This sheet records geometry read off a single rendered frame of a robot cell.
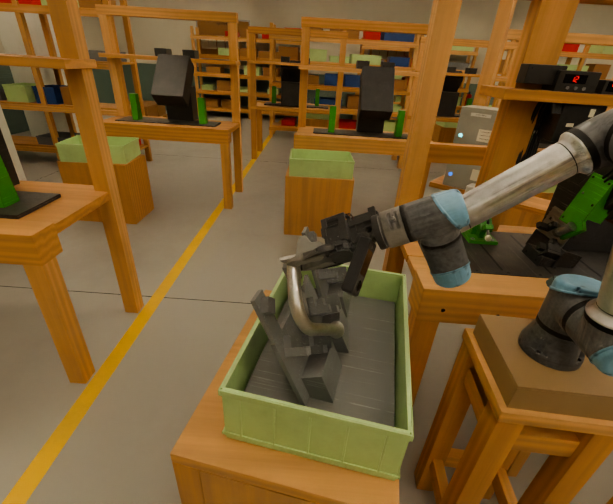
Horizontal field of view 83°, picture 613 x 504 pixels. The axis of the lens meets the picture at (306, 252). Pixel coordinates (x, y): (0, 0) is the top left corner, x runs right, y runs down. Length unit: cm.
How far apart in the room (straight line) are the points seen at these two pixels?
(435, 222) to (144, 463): 164
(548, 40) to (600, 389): 131
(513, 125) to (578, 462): 129
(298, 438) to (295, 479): 8
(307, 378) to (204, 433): 28
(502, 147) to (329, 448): 148
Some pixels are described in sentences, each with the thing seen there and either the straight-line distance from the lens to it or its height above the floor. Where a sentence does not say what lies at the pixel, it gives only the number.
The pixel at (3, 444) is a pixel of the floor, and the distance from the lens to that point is 226.
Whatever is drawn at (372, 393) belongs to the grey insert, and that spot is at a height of 85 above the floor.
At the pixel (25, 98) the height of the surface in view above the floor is 90.
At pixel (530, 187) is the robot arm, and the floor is 139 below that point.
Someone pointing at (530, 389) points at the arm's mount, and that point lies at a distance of 106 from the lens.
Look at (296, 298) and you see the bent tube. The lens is 73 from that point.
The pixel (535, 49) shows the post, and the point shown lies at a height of 168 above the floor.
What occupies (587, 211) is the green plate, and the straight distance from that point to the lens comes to 172.
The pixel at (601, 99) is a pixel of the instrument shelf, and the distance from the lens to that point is 188.
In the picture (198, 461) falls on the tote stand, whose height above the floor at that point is 79.
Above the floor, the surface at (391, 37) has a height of 207.
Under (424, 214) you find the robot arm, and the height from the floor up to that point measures 136.
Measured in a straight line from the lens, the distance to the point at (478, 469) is 128.
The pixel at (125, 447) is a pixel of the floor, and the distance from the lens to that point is 200.
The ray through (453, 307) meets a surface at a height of 83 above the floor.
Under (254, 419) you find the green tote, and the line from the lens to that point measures 87.
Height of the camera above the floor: 160
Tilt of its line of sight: 29 degrees down
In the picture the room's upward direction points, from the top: 4 degrees clockwise
